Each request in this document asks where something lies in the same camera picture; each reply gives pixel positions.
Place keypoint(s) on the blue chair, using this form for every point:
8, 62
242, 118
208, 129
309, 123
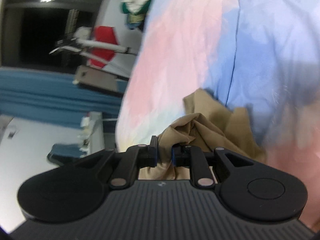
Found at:
62, 154

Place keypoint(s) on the grey flat panel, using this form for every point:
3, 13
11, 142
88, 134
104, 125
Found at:
100, 80

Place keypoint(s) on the silver tripod stand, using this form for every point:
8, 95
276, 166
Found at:
78, 46

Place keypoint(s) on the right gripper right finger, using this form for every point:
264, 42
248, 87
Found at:
207, 169

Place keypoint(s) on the tan printed t-shirt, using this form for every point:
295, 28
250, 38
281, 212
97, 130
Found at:
207, 124

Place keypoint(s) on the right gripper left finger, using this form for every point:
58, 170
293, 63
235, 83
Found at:
121, 169

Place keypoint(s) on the pastel rainbow bed sheet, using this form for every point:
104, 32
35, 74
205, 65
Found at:
246, 65

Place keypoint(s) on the pile of clothes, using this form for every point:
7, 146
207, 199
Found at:
136, 12

